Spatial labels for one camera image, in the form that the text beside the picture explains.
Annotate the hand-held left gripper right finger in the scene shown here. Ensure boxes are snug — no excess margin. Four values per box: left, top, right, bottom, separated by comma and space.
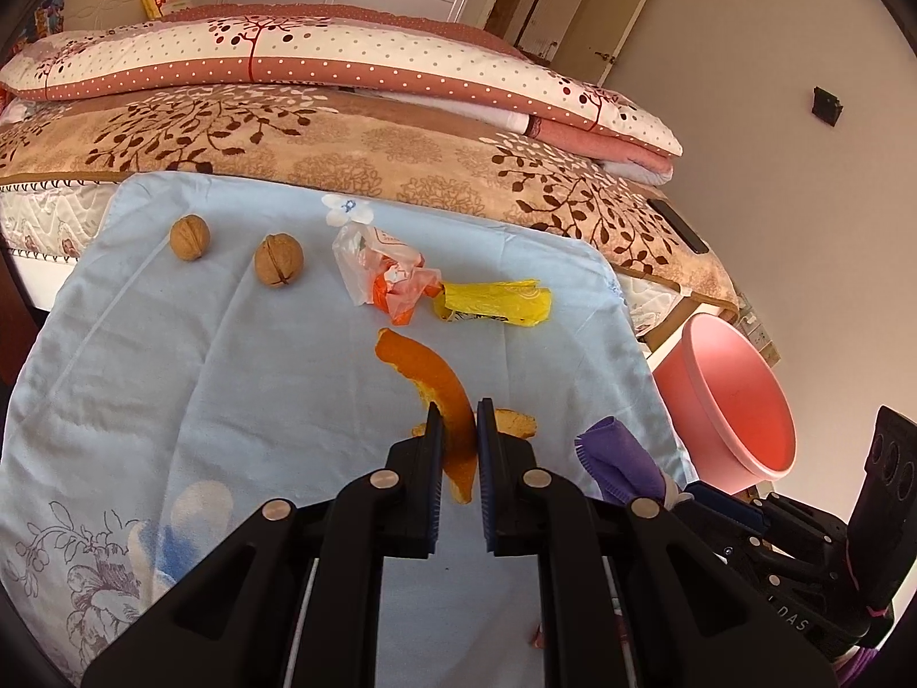
476, 396, 839, 688

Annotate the pink plastic bucket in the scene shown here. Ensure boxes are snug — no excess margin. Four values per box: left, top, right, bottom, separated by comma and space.
652, 314, 798, 495

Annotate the long orange peel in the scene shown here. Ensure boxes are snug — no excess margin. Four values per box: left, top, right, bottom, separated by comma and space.
374, 327, 477, 505

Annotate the wooden bed frame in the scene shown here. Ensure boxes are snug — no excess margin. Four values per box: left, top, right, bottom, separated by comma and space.
641, 287, 739, 359

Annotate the black wall box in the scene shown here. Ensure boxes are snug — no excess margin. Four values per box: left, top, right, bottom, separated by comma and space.
812, 86, 845, 128

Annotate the folded pink blanket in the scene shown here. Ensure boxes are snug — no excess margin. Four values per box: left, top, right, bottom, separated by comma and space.
387, 89, 676, 183

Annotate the colourful printed pillow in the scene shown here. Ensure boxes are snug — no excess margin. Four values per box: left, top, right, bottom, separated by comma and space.
14, 0, 69, 51

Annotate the clear orange plastic bag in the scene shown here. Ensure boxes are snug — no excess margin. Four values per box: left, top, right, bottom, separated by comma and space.
331, 222, 443, 325

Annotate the small orange peel piece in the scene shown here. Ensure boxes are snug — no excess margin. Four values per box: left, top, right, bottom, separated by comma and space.
412, 408, 538, 441

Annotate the purple wrapper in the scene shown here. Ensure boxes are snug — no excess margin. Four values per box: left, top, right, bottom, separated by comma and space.
575, 416, 678, 510

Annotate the yellow plastic bag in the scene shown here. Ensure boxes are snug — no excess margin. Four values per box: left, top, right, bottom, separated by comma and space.
432, 278, 554, 329

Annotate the brown walnut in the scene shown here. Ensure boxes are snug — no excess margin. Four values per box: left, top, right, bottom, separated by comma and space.
254, 233, 305, 290
170, 215, 211, 261

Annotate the dotted tree print quilt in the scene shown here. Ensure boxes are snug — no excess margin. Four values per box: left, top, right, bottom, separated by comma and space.
0, 3, 685, 159

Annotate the light blue floral cloth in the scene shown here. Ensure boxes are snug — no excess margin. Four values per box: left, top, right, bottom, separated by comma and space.
0, 172, 699, 688

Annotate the brown leaf pattern blanket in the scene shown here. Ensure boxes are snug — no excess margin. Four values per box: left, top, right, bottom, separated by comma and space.
0, 82, 739, 312

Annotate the black smartphone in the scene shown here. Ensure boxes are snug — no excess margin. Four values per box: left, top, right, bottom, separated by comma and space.
646, 198, 710, 255

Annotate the row of wall sockets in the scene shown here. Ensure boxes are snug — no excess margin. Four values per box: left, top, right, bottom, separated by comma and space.
738, 294, 778, 366

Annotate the white room door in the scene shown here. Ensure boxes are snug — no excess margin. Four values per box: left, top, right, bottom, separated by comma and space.
555, 0, 678, 87

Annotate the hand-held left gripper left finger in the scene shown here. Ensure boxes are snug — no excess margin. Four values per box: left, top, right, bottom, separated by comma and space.
82, 401, 446, 688

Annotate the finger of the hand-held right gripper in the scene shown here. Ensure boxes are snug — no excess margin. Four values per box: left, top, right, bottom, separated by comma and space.
684, 482, 850, 553
706, 516, 853, 596

